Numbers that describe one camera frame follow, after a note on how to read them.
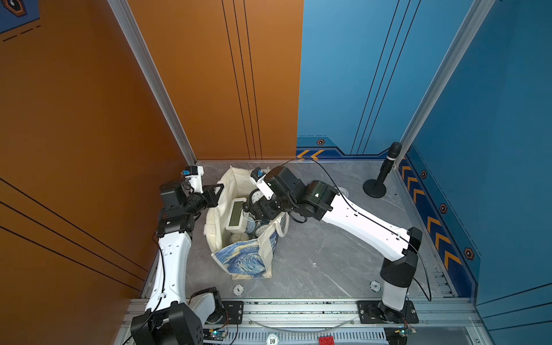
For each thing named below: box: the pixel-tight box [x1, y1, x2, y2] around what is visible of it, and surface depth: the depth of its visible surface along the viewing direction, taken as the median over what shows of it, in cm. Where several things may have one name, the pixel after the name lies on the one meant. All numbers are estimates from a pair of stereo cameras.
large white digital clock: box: [224, 197, 249, 233], surface depth 84 cm
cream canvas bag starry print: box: [204, 165, 290, 280], surface depth 72 cm
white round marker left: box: [232, 283, 245, 297], surface depth 80 cm
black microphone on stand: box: [362, 142, 402, 198], surface depth 93 cm
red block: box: [318, 335, 335, 345], surface depth 69 cm
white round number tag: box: [265, 333, 280, 345], surface depth 65 cm
